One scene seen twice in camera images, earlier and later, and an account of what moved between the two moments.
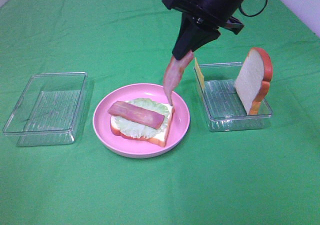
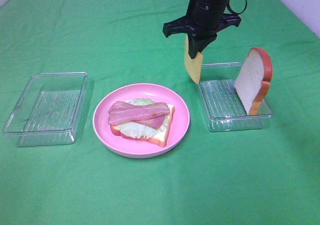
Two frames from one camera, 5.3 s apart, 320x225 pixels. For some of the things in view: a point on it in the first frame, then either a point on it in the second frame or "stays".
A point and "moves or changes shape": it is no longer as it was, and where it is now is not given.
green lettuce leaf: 133,128 stays
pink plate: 178,129 stays
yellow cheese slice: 199,73 moves or changes shape
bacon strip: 173,74 -> 122,112
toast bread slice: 253,81 stays
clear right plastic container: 222,107 stays
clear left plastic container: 48,112 stays
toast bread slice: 134,113 -> 159,139
